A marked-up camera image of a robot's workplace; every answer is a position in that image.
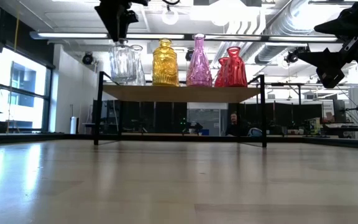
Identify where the clear ribbed glass bottle vase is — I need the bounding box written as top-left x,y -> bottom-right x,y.
109,37 -> 136,84

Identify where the small clear glass vase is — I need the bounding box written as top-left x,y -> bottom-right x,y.
131,44 -> 146,86

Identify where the silver ventilation duct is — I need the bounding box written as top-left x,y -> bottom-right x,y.
253,0 -> 326,65

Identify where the white cylinder canister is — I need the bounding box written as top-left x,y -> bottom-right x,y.
70,116 -> 79,135

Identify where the black wall-mounted speaker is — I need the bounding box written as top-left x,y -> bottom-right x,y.
81,52 -> 94,66

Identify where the black device with green light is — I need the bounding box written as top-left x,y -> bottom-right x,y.
180,118 -> 204,136

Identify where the round white ceiling fixture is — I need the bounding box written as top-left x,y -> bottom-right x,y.
161,4 -> 180,26

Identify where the black aluminium table frame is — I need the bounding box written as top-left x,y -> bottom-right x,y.
0,132 -> 358,151

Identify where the white and blue round object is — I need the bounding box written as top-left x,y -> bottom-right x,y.
247,127 -> 263,138

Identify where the large bright window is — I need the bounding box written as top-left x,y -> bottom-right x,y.
0,46 -> 51,131

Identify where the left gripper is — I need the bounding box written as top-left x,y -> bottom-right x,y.
94,0 -> 150,43

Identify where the pink ribbed flared vase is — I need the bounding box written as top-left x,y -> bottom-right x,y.
185,33 -> 214,88

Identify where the squat red glass vase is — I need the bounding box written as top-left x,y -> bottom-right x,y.
224,45 -> 249,88

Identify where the wooden shelf with black frame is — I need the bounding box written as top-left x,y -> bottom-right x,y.
93,70 -> 269,148

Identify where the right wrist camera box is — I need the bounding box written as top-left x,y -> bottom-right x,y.
315,66 -> 346,90

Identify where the wide yellow glass vase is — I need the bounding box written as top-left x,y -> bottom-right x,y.
152,37 -> 180,87

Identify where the black background workbench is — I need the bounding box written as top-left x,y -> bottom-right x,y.
267,82 -> 358,140

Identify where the long ceiling light strip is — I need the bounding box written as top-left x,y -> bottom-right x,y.
205,34 -> 262,41
268,36 -> 340,43
37,32 -> 108,40
126,33 -> 186,40

